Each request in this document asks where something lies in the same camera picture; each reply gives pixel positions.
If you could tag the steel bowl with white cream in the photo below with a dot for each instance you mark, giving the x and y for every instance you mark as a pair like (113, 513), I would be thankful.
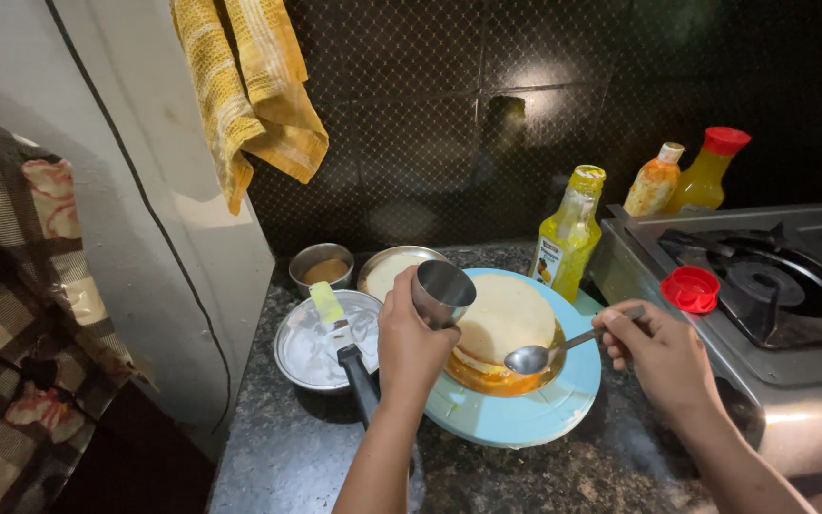
(311, 350)

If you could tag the steel gas stove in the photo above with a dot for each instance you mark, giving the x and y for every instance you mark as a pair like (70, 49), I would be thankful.
(760, 321)

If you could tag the checked floral cloth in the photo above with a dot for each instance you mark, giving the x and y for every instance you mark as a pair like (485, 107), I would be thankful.
(18, 321)

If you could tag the yellow checked towel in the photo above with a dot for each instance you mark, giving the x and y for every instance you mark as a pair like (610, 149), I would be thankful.
(250, 93)

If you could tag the light blue cake turntable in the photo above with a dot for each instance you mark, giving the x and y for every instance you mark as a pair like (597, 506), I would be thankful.
(525, 414)

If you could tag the orange stained squeeze bottle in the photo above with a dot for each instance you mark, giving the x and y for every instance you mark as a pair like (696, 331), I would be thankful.
(653, 182)

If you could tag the small steel cup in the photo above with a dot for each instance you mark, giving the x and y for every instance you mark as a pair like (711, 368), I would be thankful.
(442, 293)

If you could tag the red capped yellow bottle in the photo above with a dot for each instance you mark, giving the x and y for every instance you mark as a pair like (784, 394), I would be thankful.
(707, 175)

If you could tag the steel spoon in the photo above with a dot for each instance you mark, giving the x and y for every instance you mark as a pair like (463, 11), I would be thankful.
(554, 350)

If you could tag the open yellow syrup bottle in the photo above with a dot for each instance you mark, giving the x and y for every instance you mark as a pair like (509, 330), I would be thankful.
(568, 239)

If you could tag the red bottle cap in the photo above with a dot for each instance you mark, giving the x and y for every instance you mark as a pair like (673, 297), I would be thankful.
(691, 289)

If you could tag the person's right hand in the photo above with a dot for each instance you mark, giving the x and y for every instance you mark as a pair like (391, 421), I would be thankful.
(661, 357)

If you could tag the small steel bowl brown liquid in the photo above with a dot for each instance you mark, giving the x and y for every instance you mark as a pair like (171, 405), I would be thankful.
(322, 270)

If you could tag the round layered sponge cake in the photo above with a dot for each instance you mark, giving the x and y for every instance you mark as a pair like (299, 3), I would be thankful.
(500, 332)

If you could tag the person's left hand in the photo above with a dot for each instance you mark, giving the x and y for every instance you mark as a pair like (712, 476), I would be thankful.
(407, 350)

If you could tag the steel plate with cake layer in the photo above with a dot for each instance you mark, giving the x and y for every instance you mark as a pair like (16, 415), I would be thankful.
(389, 271)

